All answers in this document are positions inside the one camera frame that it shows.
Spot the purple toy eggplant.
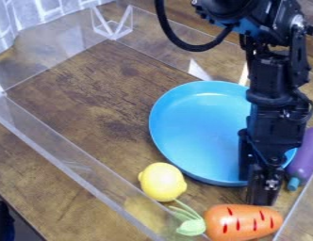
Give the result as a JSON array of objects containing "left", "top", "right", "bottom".
[{"left": 285, "top": 127, "right": 313, "bottom": 191}]

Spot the clear acrylic enclosure wall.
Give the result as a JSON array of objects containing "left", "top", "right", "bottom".
[{"left": 0, "top": 6, "right": 313, "bottom": 241}]

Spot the blue round plate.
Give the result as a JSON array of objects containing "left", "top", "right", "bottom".
[{"left": 147, "top": 80, "right": 299, "bottom": 187}]

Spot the white patterned curtain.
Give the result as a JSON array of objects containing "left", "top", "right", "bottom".
[{"left": 0, "top": 0, "right": 114, "bottom": 54}]

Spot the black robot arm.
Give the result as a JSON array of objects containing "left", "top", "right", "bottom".
[{"left": 191, "top": 0, "right": 313, "bottom": 206}]

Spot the orange toy carrot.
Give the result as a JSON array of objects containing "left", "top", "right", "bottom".
[{"left": 169, "top": 201, "right": 283, "bottom": 241}]

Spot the yellow toy lemon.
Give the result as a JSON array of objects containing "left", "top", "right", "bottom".
[{"left": 136, "top": 162, "right": 186, "bottom": 202}]

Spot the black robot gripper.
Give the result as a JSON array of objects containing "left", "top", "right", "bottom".
[{"left": 238, "top": 92, "right": 313, "bottom": 206}]

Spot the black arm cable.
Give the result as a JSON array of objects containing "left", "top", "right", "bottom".
[{"left": 153, "top": 0, "right": 236, "bottom": 53}]

